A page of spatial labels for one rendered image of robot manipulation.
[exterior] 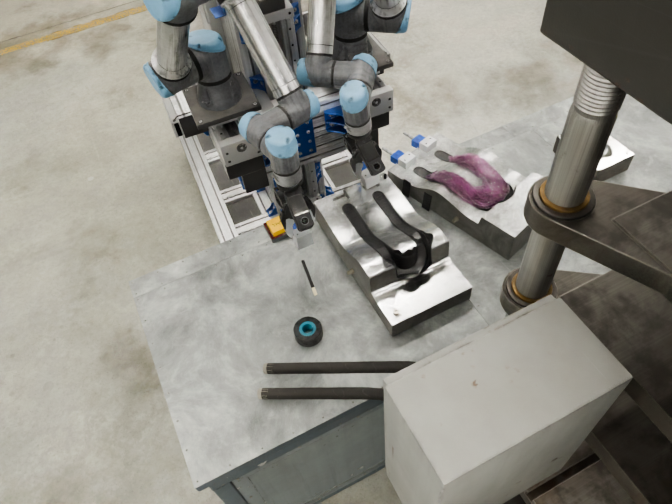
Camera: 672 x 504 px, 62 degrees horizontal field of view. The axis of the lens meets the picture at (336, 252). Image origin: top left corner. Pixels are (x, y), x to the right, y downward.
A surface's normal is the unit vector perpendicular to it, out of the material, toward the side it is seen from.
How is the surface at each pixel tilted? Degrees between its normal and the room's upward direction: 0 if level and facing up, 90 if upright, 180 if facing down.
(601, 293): 0
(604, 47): 90
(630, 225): 0
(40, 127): 0
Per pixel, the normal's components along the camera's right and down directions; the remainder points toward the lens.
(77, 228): -0.07, -0.61
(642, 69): -0.89, 0.40
